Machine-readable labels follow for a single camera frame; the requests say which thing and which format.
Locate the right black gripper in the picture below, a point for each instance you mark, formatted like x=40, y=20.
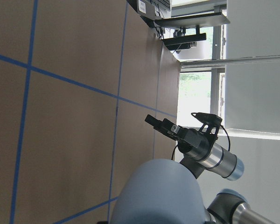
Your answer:
x=192, y=143

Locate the light blue plastic cup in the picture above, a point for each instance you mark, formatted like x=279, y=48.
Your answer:
x=160, y=191

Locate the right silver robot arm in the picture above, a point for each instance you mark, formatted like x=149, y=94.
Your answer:
x=254, y=166

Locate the black monitor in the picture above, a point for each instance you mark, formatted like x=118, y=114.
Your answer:
x=183, y=42

